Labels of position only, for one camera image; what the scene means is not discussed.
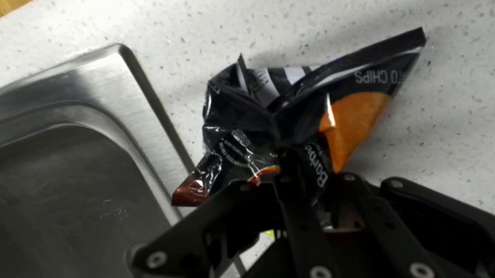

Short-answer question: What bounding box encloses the stainless steel double sink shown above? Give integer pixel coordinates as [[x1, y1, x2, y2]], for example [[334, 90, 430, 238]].
[[0, 45, 192, 278]]

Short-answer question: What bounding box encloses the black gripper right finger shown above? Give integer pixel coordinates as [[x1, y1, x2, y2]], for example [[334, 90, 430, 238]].
[[337, 173, 495, 278]]

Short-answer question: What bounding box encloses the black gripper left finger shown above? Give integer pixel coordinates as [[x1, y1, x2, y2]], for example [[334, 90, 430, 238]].
[[130, 181, 277, 278]]

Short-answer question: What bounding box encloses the black chips packet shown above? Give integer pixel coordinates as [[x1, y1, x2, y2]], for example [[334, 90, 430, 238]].
[[172, 28, 427, 207]]

